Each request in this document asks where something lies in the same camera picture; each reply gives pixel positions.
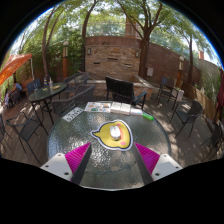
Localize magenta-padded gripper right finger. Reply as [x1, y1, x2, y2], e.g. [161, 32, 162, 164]
[133, 142, 184, 186]

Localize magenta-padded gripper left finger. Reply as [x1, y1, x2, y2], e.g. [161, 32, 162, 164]
[39, 142, 93, 186]

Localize white computer mouse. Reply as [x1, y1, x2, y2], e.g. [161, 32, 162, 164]
[109, 125, 122, 141]

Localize yellow duck-shaped mouse pad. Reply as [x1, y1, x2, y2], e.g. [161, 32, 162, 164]
[90, 119, 134, 152]

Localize black mesh chair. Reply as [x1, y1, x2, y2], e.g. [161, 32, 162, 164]
[199, 119, 224, 161]
[168, 99, 204, 138]
[5, 111, 49, 154]

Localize green box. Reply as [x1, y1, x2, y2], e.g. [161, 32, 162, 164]
[142, 112, 155, 121]

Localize white number plate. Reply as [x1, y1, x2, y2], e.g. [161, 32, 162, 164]
[62, 106, 84, 123]

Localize small white box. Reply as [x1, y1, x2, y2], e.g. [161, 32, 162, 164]
[129, 107, 144, 116]

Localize dark wicker chair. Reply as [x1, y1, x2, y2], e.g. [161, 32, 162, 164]
[63, 72, 89, 98]
[51, 84, 97, 116]

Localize colourful printed sheet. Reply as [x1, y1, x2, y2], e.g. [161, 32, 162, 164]
[83, 101, 112, 114]

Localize white bin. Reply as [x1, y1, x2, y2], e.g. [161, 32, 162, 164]
[175, 89, 185, 102]

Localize white open book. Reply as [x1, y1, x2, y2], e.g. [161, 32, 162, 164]
[109, 101, 132, 116]

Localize round glass side table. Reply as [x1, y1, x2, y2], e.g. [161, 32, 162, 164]
[27, 82, 68, 124]

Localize wooden slat fence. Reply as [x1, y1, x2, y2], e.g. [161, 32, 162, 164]
[183, 81, 218, 121]

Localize blue chair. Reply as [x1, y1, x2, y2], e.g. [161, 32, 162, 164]
[156, 77, 176, 106]
[26, 78, 43, 94]

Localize black slatted chair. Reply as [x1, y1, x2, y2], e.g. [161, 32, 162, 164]
[105, 76, 148, 110]

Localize red umbrella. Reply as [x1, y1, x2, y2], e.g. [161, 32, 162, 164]
[215, 66, 224, 109]

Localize orange canopy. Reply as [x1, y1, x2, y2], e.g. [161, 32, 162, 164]
[0, 53, 33, 87]

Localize thin tree by fence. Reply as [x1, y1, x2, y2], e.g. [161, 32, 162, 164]
[181, 23, 196, 84]

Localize forked thin tree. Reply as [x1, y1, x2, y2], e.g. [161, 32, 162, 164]
[40, 6, 64, 79]

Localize large branching tree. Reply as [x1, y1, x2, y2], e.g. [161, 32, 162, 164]
[116, 0, 168, 79]

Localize stone fireplace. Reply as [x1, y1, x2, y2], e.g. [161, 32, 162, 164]
[84, 35, 143, 81]

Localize slim curved tree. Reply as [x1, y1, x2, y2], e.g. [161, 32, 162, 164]
[80, 0, 99, 73]

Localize wooden lamp post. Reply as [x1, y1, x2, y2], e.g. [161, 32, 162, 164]
[62, 40, 70, 80]
[176, 55, 185, 88]

